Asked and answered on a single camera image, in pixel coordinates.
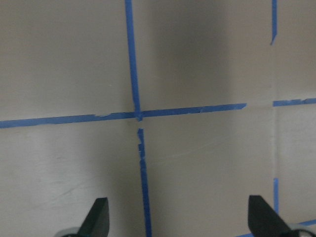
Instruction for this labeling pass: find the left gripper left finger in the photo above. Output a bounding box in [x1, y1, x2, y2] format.
[77, 197, 109, 237]

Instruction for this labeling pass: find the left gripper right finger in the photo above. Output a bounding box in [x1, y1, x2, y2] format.
[247, 195, 295, 237]

